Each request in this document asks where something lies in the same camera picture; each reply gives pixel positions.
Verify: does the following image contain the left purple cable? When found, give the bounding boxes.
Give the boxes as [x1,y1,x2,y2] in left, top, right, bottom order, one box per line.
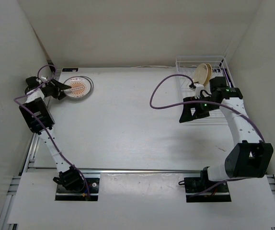
[13,64,92,201]

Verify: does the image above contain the white front board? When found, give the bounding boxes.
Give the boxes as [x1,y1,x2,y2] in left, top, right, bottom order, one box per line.
[8,172,275,230]

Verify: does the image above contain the orange sunburst pattern plate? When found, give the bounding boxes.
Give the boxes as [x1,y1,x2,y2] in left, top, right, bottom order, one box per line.
[63,76,91,99]

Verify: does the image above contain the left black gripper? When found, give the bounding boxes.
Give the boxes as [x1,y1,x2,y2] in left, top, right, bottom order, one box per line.
[44,78,71,101]

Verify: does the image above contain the white wire dish rack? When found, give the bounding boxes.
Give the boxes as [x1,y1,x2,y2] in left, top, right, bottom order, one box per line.
[176,56,234,125]

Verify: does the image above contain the purple cable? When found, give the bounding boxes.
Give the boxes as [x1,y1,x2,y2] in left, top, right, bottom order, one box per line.
[13,64,92,201]
[149,74,266,197]

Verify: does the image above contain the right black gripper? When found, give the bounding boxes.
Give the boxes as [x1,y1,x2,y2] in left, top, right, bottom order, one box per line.
[179,95,218,123]

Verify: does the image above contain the aluminium frame rail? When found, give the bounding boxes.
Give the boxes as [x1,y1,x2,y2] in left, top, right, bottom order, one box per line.
[81,168,201,173]

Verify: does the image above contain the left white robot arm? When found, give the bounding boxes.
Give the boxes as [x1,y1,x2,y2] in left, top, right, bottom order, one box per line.
[19,76,86,192]

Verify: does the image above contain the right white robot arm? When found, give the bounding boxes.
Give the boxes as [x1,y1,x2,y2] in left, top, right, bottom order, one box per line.
[179,77,274,192]

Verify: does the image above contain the yellow rimmed plate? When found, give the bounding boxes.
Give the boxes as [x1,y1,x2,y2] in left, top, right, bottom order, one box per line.
[193,63,210,86]

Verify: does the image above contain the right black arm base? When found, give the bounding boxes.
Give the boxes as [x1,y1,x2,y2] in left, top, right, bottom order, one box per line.
[178,176,231,203]

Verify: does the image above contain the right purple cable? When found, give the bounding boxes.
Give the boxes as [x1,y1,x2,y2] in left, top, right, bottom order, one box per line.
[149,74,266,197]

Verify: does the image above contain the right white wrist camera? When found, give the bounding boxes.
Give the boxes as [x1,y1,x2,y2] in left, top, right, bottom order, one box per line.
[189,82,204,99]

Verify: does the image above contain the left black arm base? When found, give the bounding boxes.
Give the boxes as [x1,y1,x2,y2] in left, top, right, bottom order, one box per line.
[55,174,100,202]

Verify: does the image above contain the white plate brown pattern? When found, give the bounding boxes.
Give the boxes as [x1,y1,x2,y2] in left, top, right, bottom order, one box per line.
[86,77,94,96]

